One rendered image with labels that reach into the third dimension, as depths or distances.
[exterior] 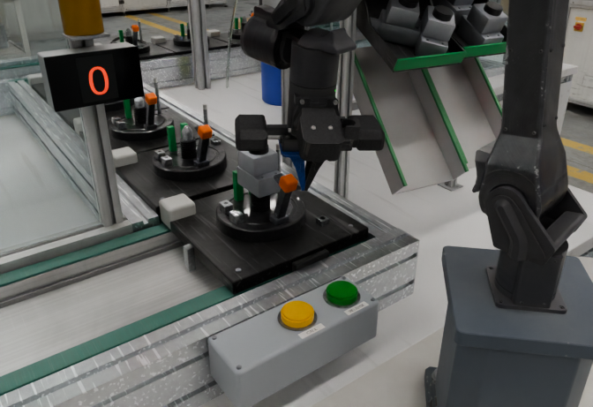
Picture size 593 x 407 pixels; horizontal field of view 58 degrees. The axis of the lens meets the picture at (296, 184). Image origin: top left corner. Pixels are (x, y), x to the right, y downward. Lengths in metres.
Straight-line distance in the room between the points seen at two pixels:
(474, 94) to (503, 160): 0.61
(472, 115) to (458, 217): 0.21
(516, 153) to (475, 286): 0.15
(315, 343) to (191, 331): 0.15
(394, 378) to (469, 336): 0.24
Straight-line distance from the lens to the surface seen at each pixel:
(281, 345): 0.63
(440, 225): 1.08
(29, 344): 0.77
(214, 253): 0.76
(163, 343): 0.65
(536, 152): 0.49
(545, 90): 0.49
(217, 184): 0.96
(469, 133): 1.05
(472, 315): 0.54
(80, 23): 0.75
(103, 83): 0.77
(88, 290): 0.83
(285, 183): 0.73
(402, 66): 0.83
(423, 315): 0.84
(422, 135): 0.96
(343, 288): 0.69
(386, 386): 0.73
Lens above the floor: 1.39
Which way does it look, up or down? 26 degrees down
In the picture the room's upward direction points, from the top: straight up
